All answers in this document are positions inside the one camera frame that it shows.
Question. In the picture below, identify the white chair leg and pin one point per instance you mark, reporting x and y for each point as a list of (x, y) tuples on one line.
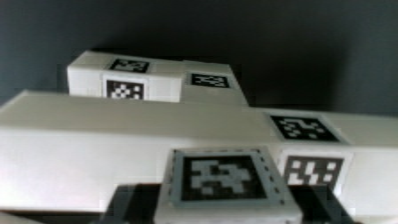
[(210, 85), (125, 77)]

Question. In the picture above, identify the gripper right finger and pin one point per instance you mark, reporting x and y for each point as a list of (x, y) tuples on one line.
[(321, 205)]

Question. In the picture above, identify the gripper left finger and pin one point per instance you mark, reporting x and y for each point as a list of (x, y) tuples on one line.
[(132, 205)]

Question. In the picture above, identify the white chair back piece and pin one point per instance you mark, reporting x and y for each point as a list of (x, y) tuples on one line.
[(86, 143)]

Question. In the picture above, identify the white chair leg tagged cube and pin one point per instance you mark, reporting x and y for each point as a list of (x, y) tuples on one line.
[(225, 189)]

